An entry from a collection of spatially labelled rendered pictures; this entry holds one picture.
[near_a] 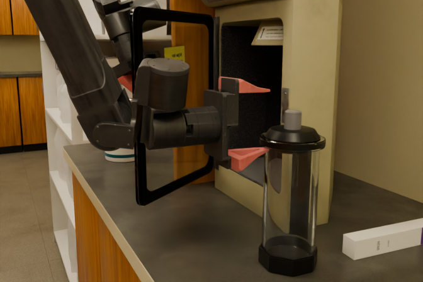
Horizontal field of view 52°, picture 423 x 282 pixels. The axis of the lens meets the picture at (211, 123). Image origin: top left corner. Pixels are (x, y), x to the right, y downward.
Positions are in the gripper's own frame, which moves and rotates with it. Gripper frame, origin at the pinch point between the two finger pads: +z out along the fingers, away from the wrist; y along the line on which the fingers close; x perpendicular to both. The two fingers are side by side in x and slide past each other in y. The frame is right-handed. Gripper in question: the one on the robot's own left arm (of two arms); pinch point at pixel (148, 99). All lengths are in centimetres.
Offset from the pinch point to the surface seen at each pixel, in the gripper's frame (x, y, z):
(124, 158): -29, 40, 10
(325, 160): -11.2, -28.4, 26.3
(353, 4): -56, -38, -6
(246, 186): -11.9, -8.0, 26.9
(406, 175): -42, -36, 42
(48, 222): -129, 231, 32
